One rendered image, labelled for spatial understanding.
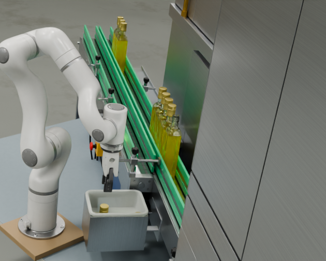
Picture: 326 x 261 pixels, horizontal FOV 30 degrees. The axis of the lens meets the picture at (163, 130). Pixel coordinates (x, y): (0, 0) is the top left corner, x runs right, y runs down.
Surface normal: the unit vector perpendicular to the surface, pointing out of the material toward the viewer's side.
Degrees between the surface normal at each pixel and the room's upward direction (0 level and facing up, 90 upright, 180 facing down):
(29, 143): 65
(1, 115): 0
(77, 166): 0
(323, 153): 90
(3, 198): 0
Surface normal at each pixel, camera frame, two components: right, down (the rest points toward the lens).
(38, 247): 0.13, -0.90
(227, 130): -0.96, -0.02
